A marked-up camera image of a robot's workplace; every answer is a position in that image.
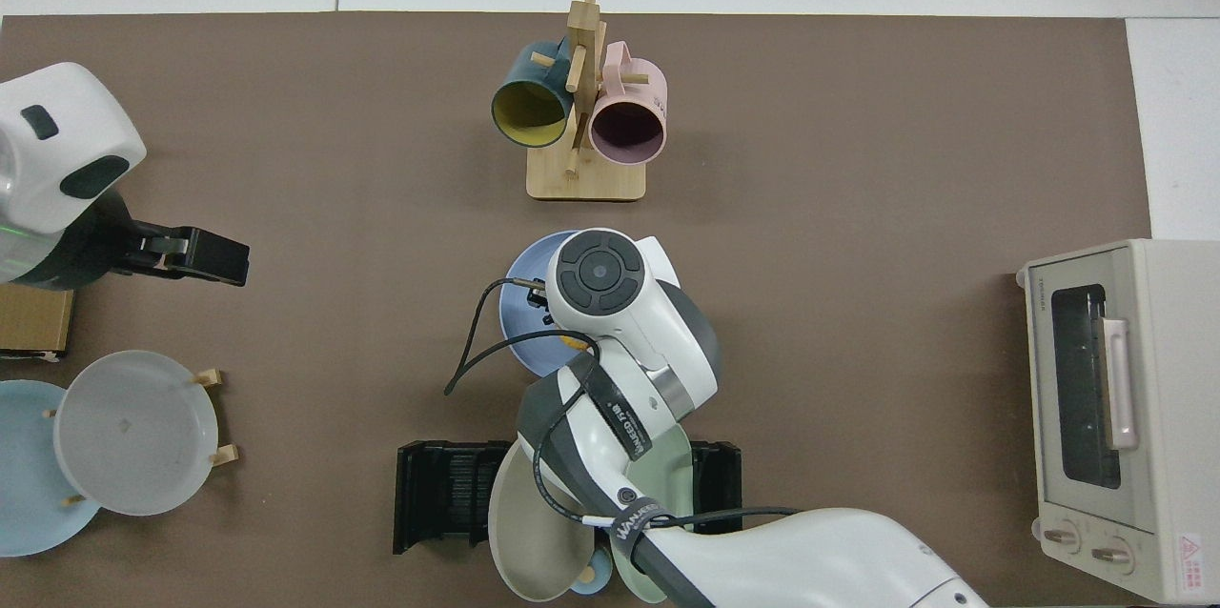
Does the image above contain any wooden cup stand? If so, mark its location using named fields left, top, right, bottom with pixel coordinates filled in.
left=526, top=0, right=649, bottom=202

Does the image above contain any wooden plate rack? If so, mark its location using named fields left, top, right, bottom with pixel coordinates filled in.
left=43, top=368, right=239, bottom=506

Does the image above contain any pink cup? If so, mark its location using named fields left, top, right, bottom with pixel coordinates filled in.
left=588, top=40, right=668, bottom=164

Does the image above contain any beige plate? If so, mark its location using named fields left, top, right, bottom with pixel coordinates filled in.
left=488, top=441, right=597, bottom=603

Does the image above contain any brown table cloth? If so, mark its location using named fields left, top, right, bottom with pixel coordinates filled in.
left=0, top=12, right=1154, bottom=608

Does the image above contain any wire basket with wooden floor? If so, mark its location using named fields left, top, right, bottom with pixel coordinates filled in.
left=0, top=284, right=75, bottom=361

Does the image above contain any pale green plate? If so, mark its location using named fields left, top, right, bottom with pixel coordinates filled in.
left=610, top=422, right=695, bottom=604

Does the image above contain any pale toaster oven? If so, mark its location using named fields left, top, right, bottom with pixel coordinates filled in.
left=1015, top=239, right=1220, bottom=606

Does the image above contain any small blue round thing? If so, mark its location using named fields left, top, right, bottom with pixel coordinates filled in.
left=569, top=546, right=614, bottom=596

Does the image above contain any dark teal cup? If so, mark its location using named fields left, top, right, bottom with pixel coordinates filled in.
left=491, top=38, right=578, bottom=150

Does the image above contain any black dish rack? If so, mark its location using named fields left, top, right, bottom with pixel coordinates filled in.
left=394, top=439, right=743, bottom=557

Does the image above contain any light blue plate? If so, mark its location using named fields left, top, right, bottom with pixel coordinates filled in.
left=0, top=379, right=101, bottom=558

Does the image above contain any grey plate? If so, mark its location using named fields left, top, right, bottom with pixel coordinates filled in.
left=53, top=350, right=219, bottom=517

